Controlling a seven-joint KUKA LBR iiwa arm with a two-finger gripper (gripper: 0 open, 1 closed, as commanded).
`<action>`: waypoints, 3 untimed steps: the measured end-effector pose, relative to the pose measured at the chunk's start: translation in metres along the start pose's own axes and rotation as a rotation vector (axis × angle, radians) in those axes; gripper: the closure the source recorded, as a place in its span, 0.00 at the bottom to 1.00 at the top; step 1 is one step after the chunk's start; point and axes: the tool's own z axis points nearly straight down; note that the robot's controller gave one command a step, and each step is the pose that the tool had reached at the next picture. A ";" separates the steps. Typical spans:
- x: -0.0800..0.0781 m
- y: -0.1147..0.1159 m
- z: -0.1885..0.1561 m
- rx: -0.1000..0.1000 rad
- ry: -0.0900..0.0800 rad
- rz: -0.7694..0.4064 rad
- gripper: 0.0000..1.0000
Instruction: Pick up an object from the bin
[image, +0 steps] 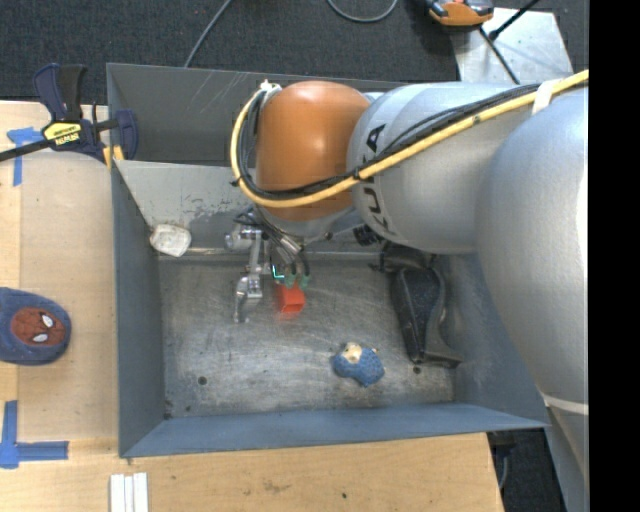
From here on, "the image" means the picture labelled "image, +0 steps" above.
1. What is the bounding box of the small orange-red cup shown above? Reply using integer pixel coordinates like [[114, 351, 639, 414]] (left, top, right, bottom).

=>
[[272, 280, 308, 320]]

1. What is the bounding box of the grey metal bin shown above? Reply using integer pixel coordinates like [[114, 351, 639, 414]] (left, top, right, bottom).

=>
[[105, 61, 552, 459]]

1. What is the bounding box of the white crumpled lump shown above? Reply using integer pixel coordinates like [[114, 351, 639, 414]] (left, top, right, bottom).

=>
[[148, 223, 193, 259]]

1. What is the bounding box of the black and grey shoe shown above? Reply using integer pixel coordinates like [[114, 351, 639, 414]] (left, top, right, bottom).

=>
[[388, 253, 465, 370]]

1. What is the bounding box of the pale wood board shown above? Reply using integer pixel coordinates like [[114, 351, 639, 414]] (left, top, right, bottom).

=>
[[16, 148, 121, 444]]

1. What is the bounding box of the blue toy animal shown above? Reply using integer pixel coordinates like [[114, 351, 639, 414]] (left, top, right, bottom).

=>
[[330, 340, 387, 389]]

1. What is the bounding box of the blue slipper with red face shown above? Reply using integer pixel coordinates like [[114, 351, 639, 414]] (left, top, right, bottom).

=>
[[0, 286, 73, 367]]

